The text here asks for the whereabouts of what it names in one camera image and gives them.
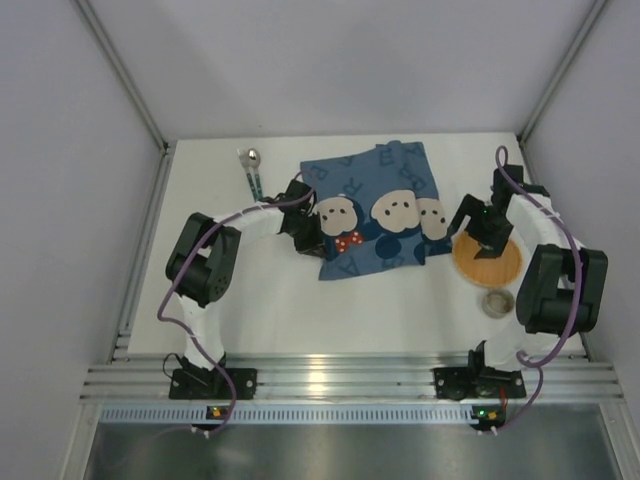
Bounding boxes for metal spoon patterned handle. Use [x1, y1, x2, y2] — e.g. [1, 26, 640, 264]
[247, 148, 264, 199]

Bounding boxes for metal fork patterned handle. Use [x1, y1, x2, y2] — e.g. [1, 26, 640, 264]
[237, 148, 260, 201]

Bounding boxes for small clear glass cup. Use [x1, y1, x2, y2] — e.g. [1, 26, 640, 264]
[481, 289, 515, 319]

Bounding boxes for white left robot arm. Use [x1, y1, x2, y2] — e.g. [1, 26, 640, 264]
[156, 178, 327, 371]

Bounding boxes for right aluminium frame post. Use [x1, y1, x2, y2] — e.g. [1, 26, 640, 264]
[517, 0, 614, 144]

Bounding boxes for aluminium mounting rail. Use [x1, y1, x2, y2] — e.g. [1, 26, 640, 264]
[80, 355, 624, 403]

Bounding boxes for left aluminium frame post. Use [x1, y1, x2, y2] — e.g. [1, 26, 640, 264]
[72, 0, 169, 151]

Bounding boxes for slotted grey cable duct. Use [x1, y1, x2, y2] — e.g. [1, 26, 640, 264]
[100, 404, 504, 425]

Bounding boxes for blue cartoon placemat cloth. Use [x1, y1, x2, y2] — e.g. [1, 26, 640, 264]
[300, 140, 452, 281]

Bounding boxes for aluminium frame post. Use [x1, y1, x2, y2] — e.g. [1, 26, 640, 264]
[72, 0, 169, 151]
[517, 0, 614, 144]

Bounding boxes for round wooden plate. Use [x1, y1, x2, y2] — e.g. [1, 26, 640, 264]
[452, 232, 523, 288]

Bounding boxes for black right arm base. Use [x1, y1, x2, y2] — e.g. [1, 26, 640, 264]
[433, 345, 526, 401]

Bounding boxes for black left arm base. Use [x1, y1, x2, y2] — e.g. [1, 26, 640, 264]
[162, 353, 258, 400]

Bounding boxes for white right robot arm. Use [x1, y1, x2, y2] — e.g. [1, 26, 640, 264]
[447, 166, 608, 371]

